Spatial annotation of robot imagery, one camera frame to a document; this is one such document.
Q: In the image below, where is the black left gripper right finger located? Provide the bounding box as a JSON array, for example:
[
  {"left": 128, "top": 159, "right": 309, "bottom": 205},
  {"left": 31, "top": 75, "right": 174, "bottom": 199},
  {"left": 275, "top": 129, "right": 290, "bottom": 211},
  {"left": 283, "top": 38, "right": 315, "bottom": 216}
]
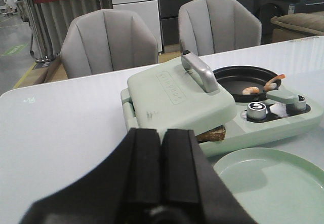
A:
[{"left": 162, "top": 129, "right": 255, "bottom": 223}]

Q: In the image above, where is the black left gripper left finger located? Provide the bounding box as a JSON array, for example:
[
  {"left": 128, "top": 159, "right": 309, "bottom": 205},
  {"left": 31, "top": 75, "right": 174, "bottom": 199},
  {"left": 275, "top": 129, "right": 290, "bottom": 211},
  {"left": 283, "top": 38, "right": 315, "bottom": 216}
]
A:
[{"left": 20, "top": 128, "right": 160, "bottom": 223}]

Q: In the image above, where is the bread slice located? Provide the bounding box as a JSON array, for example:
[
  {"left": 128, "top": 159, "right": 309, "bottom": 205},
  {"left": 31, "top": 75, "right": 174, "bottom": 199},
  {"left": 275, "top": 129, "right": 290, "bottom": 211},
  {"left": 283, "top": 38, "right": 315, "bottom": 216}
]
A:
[{"left": 196, "top": 125, "right": 226, "bottom": 143}]

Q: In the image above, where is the mint green sandwich maker lid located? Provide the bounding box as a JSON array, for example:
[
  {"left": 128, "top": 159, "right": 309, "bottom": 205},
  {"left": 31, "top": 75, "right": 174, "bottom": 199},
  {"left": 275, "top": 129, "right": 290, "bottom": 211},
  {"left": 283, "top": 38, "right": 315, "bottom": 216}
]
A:
[{"left": 120, "top": 50, "right": 237, "bottom": 137}]

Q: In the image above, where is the orange shrimp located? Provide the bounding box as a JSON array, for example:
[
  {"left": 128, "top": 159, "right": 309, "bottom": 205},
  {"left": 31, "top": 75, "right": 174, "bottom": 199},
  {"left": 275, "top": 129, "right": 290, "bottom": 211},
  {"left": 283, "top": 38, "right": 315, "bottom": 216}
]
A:
[
  {"left": 242, "top": 87, "right": 260, "bottom": 95},
  {"left": 263, "top": 74, "right": 286, "bottom": 92}
]

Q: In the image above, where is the mint green breakfast maker base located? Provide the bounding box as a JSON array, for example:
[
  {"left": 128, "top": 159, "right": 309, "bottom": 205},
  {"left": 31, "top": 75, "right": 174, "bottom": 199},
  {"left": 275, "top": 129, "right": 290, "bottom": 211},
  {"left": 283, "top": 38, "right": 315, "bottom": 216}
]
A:
[{"left": 120, "top": 87, "right": 324, "bottom": 158}]

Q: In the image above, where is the mint green round plate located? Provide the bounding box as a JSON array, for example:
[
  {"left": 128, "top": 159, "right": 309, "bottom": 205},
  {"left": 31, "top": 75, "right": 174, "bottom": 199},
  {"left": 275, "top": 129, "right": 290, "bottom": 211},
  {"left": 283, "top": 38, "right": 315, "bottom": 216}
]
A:
[{"left": 214, "top": 147, "right": 323, "bottom": 223}]

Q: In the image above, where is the left silver control knob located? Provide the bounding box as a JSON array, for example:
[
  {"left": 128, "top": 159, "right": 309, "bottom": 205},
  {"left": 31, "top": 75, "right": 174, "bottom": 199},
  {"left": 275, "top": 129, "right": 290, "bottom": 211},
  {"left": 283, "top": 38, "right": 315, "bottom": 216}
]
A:
[{"left": 247, "top": 102, "right": 267, "bottom": 120}]

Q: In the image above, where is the black round frying pan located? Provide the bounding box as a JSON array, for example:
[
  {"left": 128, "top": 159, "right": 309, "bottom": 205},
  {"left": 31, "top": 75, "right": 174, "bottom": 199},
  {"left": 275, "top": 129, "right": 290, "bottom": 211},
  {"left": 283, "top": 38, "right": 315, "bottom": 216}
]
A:
[{"left": 213, "top": 65, "right": 277, "bottom": 102}]

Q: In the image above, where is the left grey upholstered chair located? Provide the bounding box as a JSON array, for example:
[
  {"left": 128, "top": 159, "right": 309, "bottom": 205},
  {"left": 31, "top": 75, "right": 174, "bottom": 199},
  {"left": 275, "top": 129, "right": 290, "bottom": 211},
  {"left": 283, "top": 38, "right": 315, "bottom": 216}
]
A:
[{"left": 60, "top": 9, "right": 158, "bottom": 79}]

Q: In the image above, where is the grey upholstered chair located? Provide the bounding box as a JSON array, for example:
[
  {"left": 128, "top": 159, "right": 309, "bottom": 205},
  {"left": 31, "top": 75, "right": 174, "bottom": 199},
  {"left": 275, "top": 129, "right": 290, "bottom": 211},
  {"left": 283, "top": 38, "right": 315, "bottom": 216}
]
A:
[
  {"left": 178, "top": 0, "right": 262, "bottom": 56},
  {"left": 60, "top": 9, "right": 158, "bottom": 79}
]

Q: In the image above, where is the right grey upholstered chair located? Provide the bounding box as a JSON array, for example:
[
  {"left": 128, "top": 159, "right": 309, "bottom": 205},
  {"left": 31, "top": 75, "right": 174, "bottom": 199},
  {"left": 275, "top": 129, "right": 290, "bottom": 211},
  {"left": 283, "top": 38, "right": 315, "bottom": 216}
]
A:
[{"left": 178, "top": 0, "right": 262, "bottom": 56}]

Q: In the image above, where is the beige sofa cushion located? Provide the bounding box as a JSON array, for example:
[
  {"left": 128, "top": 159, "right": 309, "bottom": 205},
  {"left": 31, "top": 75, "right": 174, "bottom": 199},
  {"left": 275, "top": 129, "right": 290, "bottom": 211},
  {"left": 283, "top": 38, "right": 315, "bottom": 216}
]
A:
[{"left": 270, "top": 11, "right": 323, "bottom": 43}]

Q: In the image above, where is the white refrigerator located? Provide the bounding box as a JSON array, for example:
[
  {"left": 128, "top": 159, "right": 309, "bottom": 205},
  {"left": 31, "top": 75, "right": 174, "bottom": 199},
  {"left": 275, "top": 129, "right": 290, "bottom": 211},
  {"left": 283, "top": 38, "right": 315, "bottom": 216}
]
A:
[{"left": 112, "top": 0, "right": 163, "bottom": 52}]

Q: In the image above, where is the dark appliance cabinet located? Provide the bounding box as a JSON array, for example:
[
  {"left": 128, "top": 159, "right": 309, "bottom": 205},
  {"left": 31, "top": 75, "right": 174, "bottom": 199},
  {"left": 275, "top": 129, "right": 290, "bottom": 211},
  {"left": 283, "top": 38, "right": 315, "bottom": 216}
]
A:
[{"left": 253, "top": 0, "right": 323, "bottom": 35}]

